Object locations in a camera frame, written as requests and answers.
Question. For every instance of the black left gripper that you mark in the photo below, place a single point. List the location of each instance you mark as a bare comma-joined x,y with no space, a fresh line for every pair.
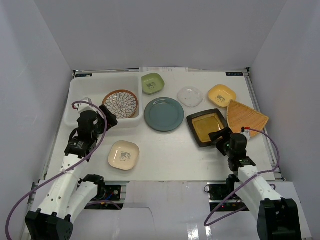
104,117

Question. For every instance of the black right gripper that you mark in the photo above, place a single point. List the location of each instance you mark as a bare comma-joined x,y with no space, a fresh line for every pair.
224,132

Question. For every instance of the flower pattern round bowl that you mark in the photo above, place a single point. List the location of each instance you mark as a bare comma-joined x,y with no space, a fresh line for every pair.
121,103

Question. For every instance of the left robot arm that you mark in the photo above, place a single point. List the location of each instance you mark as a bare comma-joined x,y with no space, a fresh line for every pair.
69,194

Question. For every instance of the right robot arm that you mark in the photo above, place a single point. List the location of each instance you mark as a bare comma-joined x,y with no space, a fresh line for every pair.
277,218

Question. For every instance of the white plastic bin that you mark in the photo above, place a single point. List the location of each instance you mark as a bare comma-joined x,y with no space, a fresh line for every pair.
97,87

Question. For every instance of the black square amber plate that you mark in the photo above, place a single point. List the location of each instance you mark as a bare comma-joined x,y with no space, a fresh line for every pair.
201,124

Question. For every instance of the cream square panda dish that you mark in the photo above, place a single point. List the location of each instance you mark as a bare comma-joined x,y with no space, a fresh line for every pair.
123,155

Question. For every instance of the yellow square panda dish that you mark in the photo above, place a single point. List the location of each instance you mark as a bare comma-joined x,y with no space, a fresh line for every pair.
220,95

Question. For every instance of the clear glass plate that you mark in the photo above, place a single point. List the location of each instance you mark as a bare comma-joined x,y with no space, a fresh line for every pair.
190,96

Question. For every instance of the teal round plate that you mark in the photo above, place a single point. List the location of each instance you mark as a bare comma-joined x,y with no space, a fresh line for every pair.
164,114

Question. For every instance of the green square panda dish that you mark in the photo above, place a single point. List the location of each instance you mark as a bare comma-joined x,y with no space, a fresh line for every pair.
152,83

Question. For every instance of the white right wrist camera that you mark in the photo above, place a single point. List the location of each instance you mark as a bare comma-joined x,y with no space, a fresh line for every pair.
245,131

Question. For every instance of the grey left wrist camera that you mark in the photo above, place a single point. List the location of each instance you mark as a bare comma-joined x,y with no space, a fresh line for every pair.
83,105

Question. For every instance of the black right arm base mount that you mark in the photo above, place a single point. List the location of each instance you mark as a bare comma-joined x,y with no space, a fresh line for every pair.
218,191

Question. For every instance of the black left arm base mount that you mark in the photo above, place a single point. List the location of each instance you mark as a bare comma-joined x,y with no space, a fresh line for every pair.
110,200

